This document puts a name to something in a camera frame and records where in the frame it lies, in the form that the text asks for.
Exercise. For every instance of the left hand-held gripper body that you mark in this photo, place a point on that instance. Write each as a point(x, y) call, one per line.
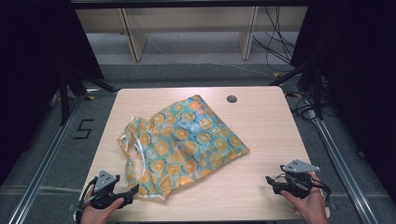
point(104, 186)

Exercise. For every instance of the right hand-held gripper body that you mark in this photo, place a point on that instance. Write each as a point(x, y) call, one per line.
point(299, 180)

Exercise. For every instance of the orange print fabric bag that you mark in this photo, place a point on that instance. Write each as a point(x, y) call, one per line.
point(183, 140)

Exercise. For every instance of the person's left hand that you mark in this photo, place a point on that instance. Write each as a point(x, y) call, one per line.
point(99, 213)

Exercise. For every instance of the person's right hand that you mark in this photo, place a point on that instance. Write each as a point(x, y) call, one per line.
point(311, 205)

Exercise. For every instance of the yellow tape piece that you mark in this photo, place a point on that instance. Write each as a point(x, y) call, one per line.
point(276, 75)
point(91, 97)

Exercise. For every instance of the dark round table grommet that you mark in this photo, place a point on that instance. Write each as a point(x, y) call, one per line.
point(232, 99)

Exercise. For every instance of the black metal stand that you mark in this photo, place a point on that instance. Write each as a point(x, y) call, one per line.
point(317, 90)
point(65, 99)

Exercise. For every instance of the dark curtain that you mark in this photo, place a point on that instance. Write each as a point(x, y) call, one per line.
point(34, 62)
point(358, 77)

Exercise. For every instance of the light wooden shelf unit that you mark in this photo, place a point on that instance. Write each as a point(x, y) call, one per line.
point(193, 18)

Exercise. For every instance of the aluminium floor rail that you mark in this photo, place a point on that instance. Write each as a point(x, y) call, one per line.
point(43, 165)
point(342, 165)

